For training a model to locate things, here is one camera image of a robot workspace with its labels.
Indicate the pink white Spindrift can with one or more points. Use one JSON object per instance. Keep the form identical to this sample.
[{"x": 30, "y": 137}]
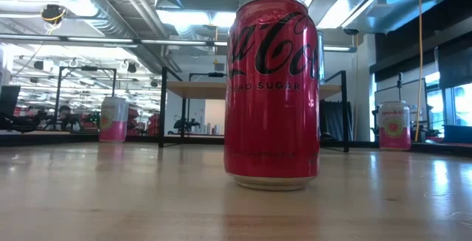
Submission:
[
  {"x": 394, "y": 130},
  {"x": 113, "y": 123}
]

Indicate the silver spiral ventilation duct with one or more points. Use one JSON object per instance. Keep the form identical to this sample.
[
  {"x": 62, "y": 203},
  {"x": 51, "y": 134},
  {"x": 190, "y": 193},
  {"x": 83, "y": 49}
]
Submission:
[{"x": 107, "y": 16}]

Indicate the red Coca-Cola Zero can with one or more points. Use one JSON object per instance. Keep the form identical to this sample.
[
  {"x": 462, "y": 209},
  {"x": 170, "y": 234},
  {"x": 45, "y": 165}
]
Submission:
[{"x": 273, "y": 123}]

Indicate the black computer monitor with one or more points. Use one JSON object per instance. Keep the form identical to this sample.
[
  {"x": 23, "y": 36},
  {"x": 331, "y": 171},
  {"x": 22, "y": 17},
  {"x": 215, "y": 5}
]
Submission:
[{"x": 9, "y": 99}]

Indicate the black metal rig frame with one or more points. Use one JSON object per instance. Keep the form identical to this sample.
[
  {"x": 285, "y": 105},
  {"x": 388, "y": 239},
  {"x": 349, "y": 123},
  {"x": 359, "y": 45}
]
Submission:
[{"x": 58, "y": 97}]

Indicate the long ceiling light tube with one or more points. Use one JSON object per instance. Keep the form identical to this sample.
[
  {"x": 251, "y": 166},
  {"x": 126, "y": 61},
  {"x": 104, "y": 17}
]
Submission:
[{"x": 99, "y": 40}]

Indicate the wooden shelf black metal frame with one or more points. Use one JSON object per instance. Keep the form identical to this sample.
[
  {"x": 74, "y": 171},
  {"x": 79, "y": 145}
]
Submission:
[{"x": 195, "y": 90}]

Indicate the person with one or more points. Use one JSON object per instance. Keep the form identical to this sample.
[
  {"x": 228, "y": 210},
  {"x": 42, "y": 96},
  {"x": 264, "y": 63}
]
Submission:
[{"x": 65, "y": 112}]

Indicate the black background robot arm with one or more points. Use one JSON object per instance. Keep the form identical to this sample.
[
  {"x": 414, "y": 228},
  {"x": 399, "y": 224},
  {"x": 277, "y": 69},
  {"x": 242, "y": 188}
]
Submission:
[{"x": 186, "y": 125}]

